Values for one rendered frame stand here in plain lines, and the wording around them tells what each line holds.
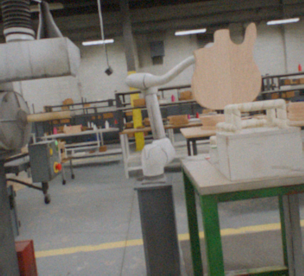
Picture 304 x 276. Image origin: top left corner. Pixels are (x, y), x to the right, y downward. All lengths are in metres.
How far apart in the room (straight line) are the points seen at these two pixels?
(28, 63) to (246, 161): 0.87
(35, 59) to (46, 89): 12.06
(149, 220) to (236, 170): 1.04
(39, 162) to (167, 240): 1.04
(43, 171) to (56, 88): 11.58
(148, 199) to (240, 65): 1.07
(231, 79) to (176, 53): 11.21
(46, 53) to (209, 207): 0.82
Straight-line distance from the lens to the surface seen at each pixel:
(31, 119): 1.17
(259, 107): 0.99
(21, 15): 1.13
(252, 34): 1.41
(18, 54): 1.06
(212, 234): 1.02
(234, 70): 1.34
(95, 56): 12.63
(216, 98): 1.31
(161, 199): 1.81
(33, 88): 13.32
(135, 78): 1.86
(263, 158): 1.00
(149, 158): 1.79
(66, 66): 0.98
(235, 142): 0.95
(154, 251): 1.98
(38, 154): 1.40
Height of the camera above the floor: 1.22
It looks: 3 degrees down
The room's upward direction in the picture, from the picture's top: 6 degrees counter-clockwise
